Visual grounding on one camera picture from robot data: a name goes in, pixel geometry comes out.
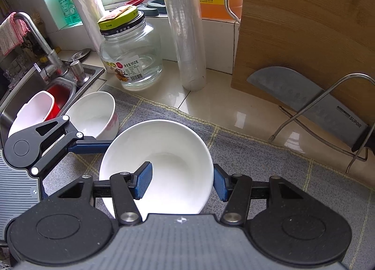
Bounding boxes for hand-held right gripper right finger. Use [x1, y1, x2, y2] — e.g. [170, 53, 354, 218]
[212, 163, 306, 227]

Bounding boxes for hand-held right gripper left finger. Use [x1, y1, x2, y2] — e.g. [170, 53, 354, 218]
[58, 161, 154, 227]

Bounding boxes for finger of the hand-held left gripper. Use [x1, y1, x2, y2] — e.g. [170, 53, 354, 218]
[30, 115, 112, 177]

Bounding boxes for white bowl pink flower print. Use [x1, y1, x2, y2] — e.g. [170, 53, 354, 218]
[66, 91, 119, 143]

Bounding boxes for plain white bowl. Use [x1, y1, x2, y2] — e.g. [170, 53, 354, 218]
[99, 120, 214, 221]

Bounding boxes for grey and teal checked towel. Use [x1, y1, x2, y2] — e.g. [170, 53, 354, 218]
[38, 84, 375, 259]

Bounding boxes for red plastic basin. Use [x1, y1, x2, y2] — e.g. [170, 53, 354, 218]
[45, 84, 74, 121]

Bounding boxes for metal sink cylinder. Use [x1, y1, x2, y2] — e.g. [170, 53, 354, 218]
[69, 59, 89, 87]

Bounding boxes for stainless steel sink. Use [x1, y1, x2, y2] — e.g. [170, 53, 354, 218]
[0, 60, 106, 154]

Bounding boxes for round metal sink lid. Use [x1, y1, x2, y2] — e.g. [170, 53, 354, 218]
[62, 48, 92, 62]

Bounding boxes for glass jar yellow-green lid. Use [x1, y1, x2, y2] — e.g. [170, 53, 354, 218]
[98, 6, 164, 91]

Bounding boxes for steel faucet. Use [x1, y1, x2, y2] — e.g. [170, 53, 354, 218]
[13, 12, 67, 82]

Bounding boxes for wide blade kitchen knife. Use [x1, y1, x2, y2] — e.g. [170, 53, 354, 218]
[247, 66, 375, 149]

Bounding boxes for pink dish cloth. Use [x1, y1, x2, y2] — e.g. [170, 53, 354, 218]
[0, 12, 30, 57]

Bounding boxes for short plastic wrap roll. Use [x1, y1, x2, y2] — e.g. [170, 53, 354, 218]
[65, 0, 108, 54]

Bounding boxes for tall plastic wrap roll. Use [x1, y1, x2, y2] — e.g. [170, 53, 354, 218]
[157, 0, 207, 92]

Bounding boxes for bamboo cutting board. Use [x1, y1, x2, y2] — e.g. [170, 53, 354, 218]
[230, 0, 375, 154]

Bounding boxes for metal wire rack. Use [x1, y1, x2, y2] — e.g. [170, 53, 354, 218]
[269, 73, 375, 175]

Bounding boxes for grey-green scissors handles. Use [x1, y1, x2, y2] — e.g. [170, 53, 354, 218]
[138, 0, 168, 17]

